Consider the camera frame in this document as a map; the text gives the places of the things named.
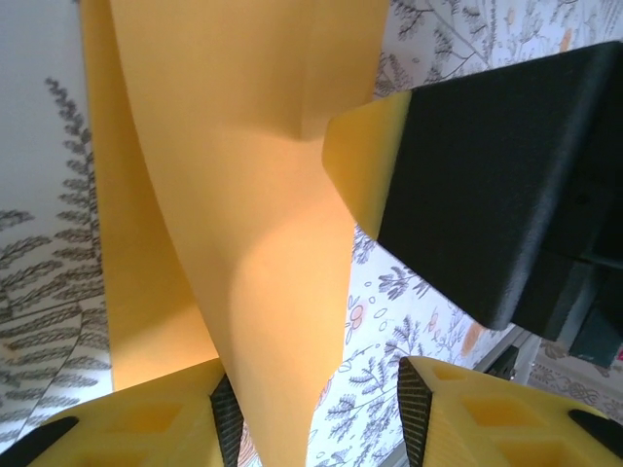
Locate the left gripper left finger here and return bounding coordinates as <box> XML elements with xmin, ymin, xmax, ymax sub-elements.
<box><xmin>9</xmin><ymin>359</ymin><xmax>244</xmax><ymax>467</ymax></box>

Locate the wide aluminium extrusion beam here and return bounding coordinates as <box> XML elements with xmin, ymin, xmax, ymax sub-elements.
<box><xmin>479</xmin><ymin>328</ymin><xmax>544</xmax><ymax>390</ymax></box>

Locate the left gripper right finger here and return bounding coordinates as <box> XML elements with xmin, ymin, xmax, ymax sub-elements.
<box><xmin>396</xmin><ymin>354</ymin><xmax>623</xmax><ymax>467</ymax></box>

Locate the floral patterned table mat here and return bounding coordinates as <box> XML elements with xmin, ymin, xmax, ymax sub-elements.
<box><xmin>0</xmin><ymin>0</ymin><xmax>623</xmax><ymax>467</ymax></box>

